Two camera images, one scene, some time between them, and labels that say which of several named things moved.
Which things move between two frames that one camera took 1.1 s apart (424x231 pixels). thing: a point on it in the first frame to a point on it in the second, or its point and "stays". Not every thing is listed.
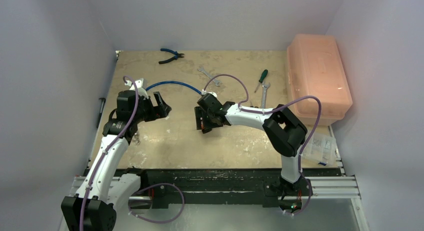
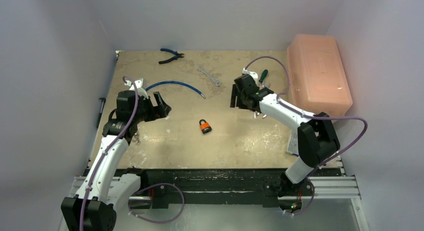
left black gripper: [158, 112] stays
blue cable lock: [153, 84] stays
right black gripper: [203, 116] to [240, 96]
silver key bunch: [136, 138] stays
